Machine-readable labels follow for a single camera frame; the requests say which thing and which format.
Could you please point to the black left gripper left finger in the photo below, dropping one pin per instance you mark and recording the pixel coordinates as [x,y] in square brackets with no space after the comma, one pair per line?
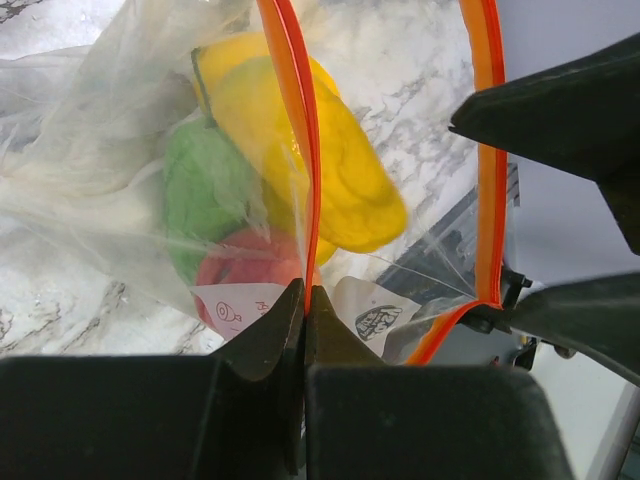
[232,414]

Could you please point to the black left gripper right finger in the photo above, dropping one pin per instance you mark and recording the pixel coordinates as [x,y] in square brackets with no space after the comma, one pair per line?
[369,420]

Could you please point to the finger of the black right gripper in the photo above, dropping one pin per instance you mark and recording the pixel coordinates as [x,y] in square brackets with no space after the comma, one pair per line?
[598,318]
[581,117]

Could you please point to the orange toy peach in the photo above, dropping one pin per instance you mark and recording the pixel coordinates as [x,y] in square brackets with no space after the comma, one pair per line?
[232,293]

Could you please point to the yellow toy mango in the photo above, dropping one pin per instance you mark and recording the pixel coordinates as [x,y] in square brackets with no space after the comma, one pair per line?
[361,209]

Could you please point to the clear zip bag orange zipper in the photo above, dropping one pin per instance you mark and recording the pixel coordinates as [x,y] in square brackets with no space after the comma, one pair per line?
[401,67]

